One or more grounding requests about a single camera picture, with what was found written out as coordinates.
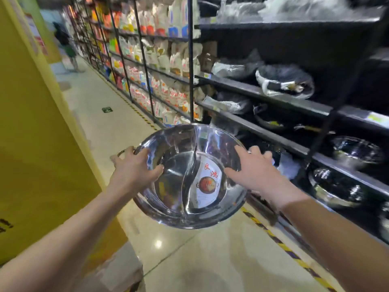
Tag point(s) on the person's left hand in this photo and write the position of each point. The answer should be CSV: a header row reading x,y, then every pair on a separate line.
x,y
130,171

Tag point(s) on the person's right hand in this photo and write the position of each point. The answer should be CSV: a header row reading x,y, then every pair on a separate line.
x,y
258,176

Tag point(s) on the person's right middle finger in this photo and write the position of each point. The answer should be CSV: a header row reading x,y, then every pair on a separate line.
x,y
256,151

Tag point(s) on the person's left thumb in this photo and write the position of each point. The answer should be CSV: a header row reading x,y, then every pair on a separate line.
x,y
155,172

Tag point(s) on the person's right thumb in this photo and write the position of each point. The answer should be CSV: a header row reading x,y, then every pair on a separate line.
x,y
233,173

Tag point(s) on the divided stainless steel hot pot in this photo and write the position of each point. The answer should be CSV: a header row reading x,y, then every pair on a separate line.
x,y
182,191

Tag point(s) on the person's left forearm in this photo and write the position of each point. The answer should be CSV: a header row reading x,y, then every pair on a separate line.
x,y
60,240

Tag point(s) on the person's right forearm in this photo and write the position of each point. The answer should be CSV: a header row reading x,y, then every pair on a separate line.
x,y
337,243

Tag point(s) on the white label with pot picture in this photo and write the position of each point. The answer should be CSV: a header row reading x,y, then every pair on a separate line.
x,y
206,187

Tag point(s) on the plastic wrapped dark pan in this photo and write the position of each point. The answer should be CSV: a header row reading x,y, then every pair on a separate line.
x,y
237,68
229,102

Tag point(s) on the black metal shelf unit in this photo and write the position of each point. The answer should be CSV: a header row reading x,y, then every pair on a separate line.
x,y
304,106

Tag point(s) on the plastic wrapped black wok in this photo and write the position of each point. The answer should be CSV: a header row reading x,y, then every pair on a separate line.
x,y
285,80

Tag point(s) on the green floor sticker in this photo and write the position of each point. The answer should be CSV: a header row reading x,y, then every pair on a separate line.
x,y
107,110

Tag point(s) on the brown cardboard box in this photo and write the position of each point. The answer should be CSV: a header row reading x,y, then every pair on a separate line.
x,y
208,57

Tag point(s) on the rows of white food bags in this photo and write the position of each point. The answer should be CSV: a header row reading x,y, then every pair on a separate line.
x,y
164,57

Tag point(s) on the yellow shelf price tag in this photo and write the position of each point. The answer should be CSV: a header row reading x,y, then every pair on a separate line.
x,y
377,118

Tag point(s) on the pile of plastic wrapped cookware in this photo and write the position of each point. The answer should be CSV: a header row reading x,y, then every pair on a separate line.
x,y
288,7

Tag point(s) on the rows of colourful snack packets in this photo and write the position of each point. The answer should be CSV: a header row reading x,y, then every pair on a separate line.
x,y
97,30

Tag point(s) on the red and white wall poster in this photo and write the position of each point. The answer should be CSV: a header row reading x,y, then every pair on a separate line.
x,y
38,39

